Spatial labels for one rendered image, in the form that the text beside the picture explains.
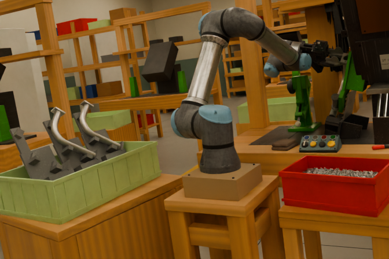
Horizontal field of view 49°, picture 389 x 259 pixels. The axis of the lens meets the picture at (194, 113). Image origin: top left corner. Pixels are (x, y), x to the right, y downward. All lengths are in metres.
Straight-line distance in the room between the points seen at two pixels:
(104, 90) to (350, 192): 6.49
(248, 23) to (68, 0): 9.55
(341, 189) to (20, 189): 1.21
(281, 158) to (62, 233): 0.90
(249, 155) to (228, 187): 0.44
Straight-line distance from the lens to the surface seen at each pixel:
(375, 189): 1.38
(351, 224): 1.42
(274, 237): 1.70
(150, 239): 1.94
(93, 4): 11.74
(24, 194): 1.85
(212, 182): 1.47
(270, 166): 1.83
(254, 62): 2.43
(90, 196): 1.79
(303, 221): 1.46
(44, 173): 1.97
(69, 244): 1.69
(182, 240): 1.59
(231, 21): 1.66
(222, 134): 1.50
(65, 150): 2.01
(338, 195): 1.42
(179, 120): 1.61
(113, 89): 7.59
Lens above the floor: 1.35
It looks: 8 degrees down
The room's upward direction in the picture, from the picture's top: 8 degrees counter-clockwise
